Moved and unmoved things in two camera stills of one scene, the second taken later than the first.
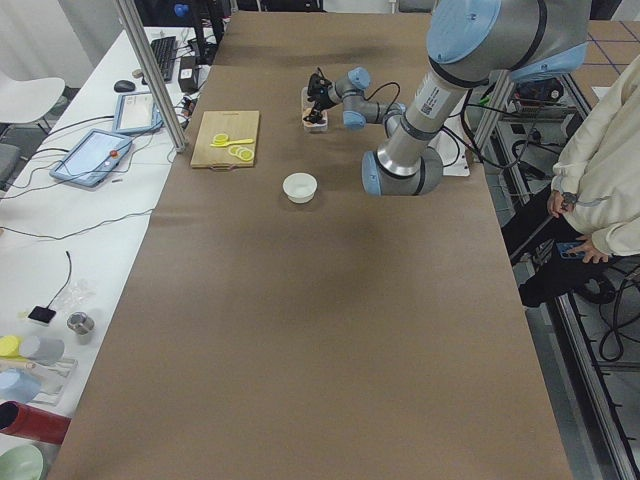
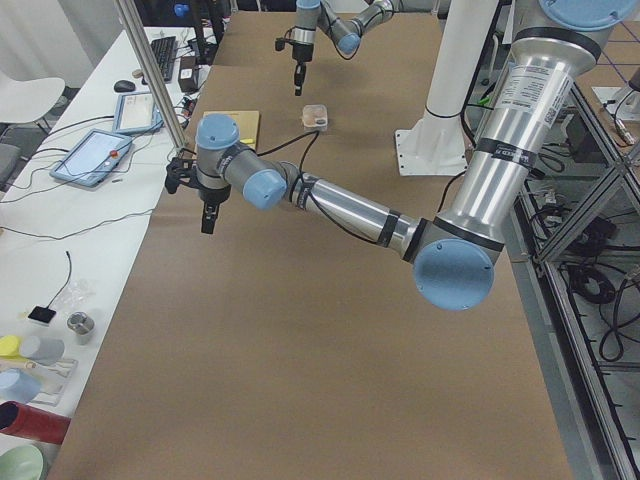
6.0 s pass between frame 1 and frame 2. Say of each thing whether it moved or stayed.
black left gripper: moved
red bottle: stayed
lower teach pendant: stayed
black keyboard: stayed
